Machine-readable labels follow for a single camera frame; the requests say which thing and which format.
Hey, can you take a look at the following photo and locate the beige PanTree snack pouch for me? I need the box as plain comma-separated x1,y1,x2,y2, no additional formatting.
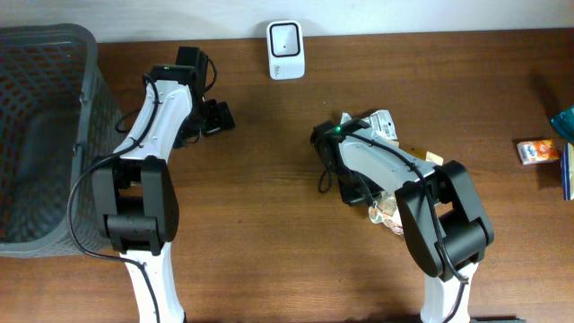
369,140,444,237

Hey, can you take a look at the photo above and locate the silver foil snack packet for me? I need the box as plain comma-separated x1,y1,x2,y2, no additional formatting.
335,109,398,141

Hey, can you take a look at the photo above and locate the small orange snack packet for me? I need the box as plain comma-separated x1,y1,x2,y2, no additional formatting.
517,139,561,165

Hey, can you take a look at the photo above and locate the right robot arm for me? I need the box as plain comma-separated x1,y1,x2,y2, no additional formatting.
310,118,494,322

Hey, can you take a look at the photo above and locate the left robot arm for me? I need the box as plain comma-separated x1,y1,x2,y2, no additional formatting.
90,47,235,322

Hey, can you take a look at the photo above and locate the white barcode scanner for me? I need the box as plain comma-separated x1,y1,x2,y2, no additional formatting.
266,21,305,81

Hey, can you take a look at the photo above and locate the grey plastic mesh basket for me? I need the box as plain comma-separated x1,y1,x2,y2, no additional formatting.
1,24,123,258

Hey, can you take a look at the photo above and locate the right black cable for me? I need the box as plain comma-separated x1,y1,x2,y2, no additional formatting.
317,163,335,195

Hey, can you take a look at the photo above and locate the black cable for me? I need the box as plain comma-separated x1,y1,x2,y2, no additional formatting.
317,163,335,195
65,74,162,323

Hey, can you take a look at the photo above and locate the left black cable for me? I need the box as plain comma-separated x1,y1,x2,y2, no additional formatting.
65,74,162,323

